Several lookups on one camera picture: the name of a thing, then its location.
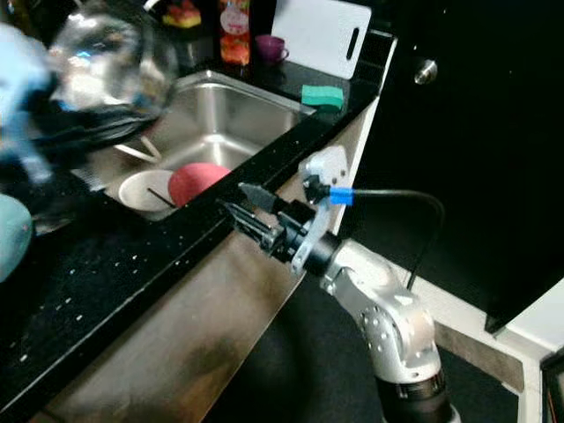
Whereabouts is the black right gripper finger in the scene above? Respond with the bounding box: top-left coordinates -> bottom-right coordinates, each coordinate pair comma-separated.
238,182 -> 287,217
223,201 -> 283,250

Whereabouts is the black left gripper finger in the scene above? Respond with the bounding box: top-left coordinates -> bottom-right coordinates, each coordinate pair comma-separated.
78,101 -> 155,135
78,130 -> 142,164

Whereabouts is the shiny steel bowl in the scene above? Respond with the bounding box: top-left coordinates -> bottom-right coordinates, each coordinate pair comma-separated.
48,0 -> 180,120

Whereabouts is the white bowl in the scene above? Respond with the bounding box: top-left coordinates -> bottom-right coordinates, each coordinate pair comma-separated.
119,169 -> 177,212

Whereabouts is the pink plate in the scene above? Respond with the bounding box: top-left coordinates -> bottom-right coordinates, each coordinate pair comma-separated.
167,161 -> 232,205

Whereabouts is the stainless steel sink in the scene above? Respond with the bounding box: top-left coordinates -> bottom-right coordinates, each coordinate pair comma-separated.
93,70 -> 318,221

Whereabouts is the green sponge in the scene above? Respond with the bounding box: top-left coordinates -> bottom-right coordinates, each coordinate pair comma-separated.
301,85 -> 345,111

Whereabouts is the red and yellow sponge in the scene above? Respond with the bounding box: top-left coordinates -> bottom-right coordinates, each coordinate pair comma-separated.
163,0 -> 202,29

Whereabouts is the orange dish soap bottle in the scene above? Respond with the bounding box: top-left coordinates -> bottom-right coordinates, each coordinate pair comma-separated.
219,0 -> 252,67

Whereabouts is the purple cup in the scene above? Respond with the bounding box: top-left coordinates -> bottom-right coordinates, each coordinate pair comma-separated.
254,35 -> 290,64

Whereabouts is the white cutting board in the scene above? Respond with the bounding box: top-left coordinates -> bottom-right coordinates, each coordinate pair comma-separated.
271,0 -> 373,80

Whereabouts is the round metal door knob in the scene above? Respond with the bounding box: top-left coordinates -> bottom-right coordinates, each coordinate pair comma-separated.
414,59 -> 439,85

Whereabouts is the black door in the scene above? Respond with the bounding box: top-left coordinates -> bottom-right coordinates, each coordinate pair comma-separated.
344,0 -> 564,334

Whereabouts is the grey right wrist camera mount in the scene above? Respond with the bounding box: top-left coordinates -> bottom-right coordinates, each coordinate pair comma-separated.
295,145 -> 349,276

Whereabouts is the pale blue left wrist camera mount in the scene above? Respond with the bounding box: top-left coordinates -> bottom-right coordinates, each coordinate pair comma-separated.
0,22 -> 58,186

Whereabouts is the black handled fork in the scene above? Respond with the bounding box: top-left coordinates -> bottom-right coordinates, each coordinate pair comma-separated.
148,187 -> 177,209

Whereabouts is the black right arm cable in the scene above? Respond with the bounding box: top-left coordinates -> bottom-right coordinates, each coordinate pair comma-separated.
335,189 -> 448,290

